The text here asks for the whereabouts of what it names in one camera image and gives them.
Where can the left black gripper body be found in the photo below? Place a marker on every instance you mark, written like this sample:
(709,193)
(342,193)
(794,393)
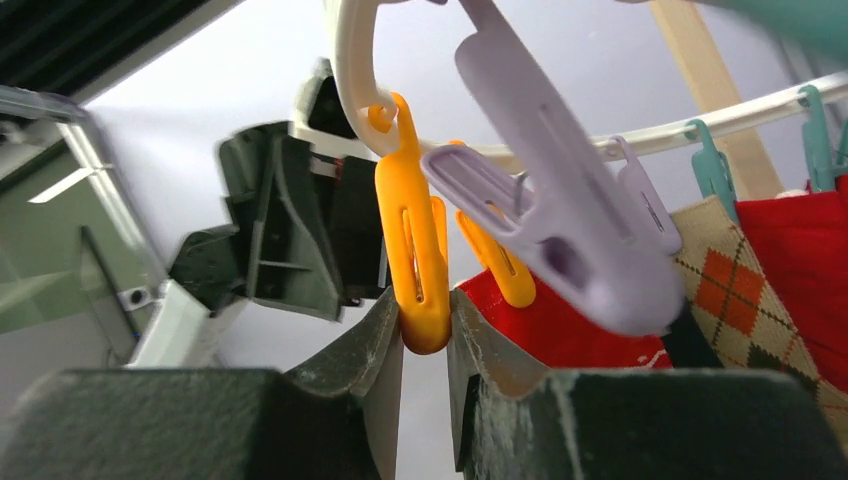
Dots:
(305,233)

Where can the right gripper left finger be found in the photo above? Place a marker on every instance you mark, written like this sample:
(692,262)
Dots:
(334,416)

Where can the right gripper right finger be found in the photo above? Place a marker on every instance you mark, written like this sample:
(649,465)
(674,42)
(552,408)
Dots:
(515,418)

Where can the red snowflake christmas sock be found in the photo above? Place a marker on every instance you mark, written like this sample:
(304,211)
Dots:
(557,335)

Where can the orange clothespin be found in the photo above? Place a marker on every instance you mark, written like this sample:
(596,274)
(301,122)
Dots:
(512,277)
(415,245)

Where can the white round clip hanger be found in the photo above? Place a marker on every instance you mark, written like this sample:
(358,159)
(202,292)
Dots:
(351,27)

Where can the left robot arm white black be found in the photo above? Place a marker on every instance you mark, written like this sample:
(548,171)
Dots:
(183,332)

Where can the lilac clothespin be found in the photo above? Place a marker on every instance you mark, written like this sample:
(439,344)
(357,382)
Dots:
(572,225)

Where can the red hanging sock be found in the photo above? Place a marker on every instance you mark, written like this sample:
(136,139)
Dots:
(801,245)

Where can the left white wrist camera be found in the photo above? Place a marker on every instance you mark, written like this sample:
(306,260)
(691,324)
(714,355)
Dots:
(318,117)

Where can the wooden drying rack frame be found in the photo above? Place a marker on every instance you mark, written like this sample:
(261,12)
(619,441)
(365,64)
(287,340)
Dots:
(713,88)

